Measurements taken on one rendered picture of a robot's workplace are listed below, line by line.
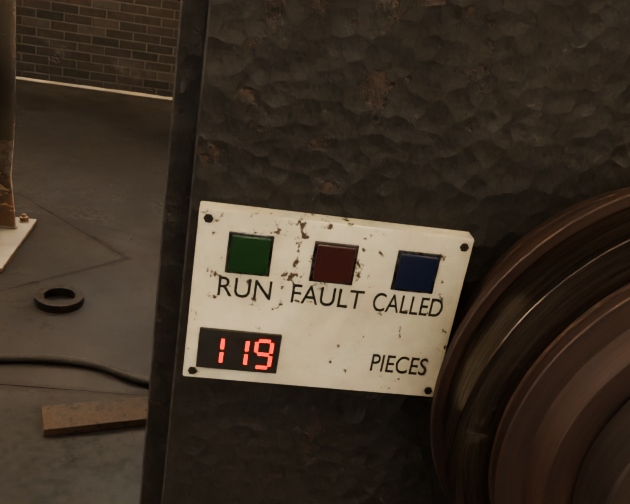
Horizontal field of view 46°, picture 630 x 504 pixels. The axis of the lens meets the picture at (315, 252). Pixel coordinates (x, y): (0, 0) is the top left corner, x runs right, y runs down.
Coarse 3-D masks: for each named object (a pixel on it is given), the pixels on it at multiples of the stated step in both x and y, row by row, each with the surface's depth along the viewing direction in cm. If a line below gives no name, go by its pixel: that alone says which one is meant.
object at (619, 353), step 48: (624, 288) 59; (576, 336) 58; (624, 336) 58; (528, 384) 60; (576, 384) 59; (624, 384) 58; (528, 432) 62; (576, 432) 60; (528, 480) 63; (576, 480) 62
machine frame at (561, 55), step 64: (192, 0) 70; (256, 0) 62; (320, 0) 63; (384, 0) 63; (448, 0) 64; (512, 0) 64; (576, 0) 65; (192, 64) 72; (256, 64) 65; (320, 64) 65; (384, 64) 66; (448, 64) 66; (512, 64) 66; (576, 64) 67; (192, 128) 75; (256, 128) 67; (320, 128) 67; (384, 128) 68; (448, 128) 68; (512, 128) 69; (576, 128) 69; (192, 192) 69; (256, 192) 69; (320, 192) 70; (384, 192) 70; (448, 192) 71; (512, 192) 71; (576, 192) 72; (192, 256) 71; (192, 384) 77; (256, 384) 78; (192, 448) 80; (256, 448) 81; (320, 448) 82; (384, 448) 82
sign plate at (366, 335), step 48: (288, 240) 69; (336, 240) 70; (384, 240) 70; (432, 240) 70; (192, 288) 70; (240, 288) 71; (288, 288) 71; (336, 288) 72; (384, 288) 72; (432, 288) 72; (192, 336) 72; (240, 336) 72; (288, 336) 73; (336, 336) 74; (384, 336) 74; (432, 336) 75; (288, 384) 76; (336, 384) 76; (384, 384) 76; (432, 384) 77
